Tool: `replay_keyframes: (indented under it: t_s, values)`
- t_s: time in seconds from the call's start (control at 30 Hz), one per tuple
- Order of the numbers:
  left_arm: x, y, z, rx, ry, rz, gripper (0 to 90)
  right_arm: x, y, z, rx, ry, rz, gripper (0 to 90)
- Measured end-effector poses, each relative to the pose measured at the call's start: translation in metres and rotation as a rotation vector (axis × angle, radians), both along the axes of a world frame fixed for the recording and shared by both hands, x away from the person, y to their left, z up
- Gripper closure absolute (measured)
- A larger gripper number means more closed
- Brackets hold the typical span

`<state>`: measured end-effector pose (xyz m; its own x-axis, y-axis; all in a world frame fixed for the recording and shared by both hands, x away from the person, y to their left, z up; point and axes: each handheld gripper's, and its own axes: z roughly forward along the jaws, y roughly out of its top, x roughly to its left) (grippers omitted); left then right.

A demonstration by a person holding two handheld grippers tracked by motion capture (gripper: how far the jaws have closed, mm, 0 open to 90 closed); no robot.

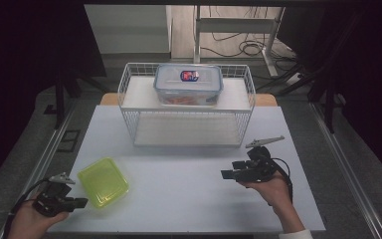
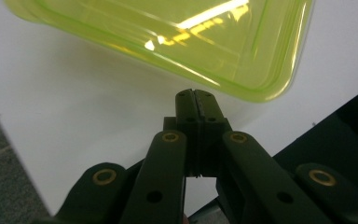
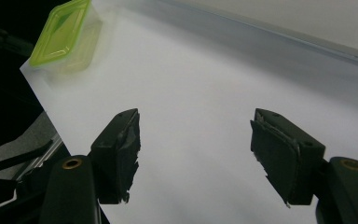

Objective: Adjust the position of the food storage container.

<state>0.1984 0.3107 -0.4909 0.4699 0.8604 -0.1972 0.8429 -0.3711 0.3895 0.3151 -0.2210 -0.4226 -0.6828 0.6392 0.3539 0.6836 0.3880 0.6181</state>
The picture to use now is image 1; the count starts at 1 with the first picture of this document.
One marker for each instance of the person's right hand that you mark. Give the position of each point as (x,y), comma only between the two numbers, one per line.
(275,192)

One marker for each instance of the clear food container blue lid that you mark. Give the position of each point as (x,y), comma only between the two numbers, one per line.
(179,86)

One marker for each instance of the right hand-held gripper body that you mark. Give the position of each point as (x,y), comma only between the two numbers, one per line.
(262,166)

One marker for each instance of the black stand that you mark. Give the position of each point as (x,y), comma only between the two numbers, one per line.
(59,96)
(328,99)

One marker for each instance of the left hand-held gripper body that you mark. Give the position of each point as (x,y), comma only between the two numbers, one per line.
(51,200)

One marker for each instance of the wooden table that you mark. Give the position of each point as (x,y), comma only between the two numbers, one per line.
(107,99)

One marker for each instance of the metal floor rail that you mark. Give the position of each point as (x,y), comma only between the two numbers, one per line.
(348,172)
(46,152)

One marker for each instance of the white metal desk frame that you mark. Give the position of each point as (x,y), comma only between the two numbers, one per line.
(235,25)

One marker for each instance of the black floor frame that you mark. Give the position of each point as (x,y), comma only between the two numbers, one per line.
(60,141)

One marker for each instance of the person's left hand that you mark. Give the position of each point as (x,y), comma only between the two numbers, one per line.
(30,222)

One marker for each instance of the white power strip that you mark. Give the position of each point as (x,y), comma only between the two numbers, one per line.
(293,78)

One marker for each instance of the green plastic container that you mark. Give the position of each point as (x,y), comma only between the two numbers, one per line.
(102,182)

